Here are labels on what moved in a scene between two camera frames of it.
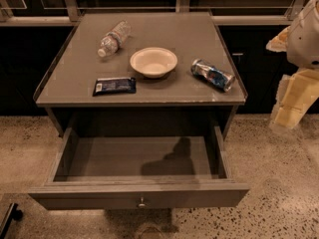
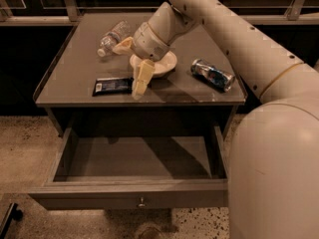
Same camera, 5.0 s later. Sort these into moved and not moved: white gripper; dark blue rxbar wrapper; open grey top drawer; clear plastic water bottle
Moved: white gripper
Not moved: clear plastic water bottle; open grey top drawer; dark blue rxbar wrapper
